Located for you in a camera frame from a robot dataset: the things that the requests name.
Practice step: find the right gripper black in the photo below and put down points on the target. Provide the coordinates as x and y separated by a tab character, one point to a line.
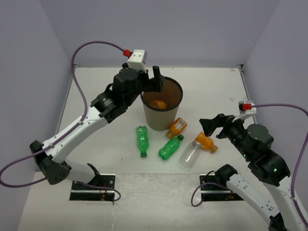
209	125

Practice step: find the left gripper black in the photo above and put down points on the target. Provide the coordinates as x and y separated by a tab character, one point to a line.
153	85

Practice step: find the green bottle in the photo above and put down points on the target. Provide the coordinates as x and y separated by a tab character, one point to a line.
142	140
170	147

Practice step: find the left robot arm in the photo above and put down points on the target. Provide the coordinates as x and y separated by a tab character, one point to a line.
53	152

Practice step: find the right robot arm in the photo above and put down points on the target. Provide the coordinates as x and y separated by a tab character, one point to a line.
285	212

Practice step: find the brown cardboard bin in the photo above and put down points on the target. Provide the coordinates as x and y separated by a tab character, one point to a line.
171	94

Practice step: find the orange bottle with label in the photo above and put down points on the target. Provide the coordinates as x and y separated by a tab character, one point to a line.
176	128

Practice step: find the clear plastic bottle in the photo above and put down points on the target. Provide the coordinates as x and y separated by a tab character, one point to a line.
191	154

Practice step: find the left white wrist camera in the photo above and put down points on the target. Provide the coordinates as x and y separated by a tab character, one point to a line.
137	60

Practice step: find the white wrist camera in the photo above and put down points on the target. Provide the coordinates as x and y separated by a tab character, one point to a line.
137	60
246	110

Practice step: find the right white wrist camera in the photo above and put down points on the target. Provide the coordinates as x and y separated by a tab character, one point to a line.
246	110

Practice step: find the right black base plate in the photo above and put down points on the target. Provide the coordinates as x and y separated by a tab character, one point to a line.
213	193

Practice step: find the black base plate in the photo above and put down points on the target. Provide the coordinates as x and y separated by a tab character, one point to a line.
103	190
213	193

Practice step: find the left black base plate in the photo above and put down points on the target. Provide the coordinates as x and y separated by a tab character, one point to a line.
103	190

